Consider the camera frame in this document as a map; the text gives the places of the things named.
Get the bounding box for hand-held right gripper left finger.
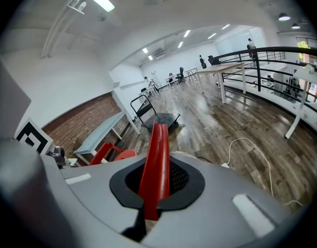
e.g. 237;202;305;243
43;153;150;248

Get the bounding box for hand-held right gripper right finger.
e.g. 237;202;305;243
141;151;292;248

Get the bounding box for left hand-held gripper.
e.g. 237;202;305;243
15;117;67;168

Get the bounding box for black platform cart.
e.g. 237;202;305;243
129;94;182;140

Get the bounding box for light blue table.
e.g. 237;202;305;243
72;110;141;166

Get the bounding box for white ladder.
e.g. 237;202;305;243
151;71;162;89

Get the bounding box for small white table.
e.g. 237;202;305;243
186;67;199;84

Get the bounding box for wooden desk white legs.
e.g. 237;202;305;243
195;61;247;105

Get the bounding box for black metal railing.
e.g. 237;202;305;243
212;46;317;126

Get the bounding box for row of ceiling light panels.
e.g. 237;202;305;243
142;23;231;61

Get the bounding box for glass window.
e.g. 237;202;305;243
296;37;317;103

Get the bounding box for white cable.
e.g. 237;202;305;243
221;137;304;207

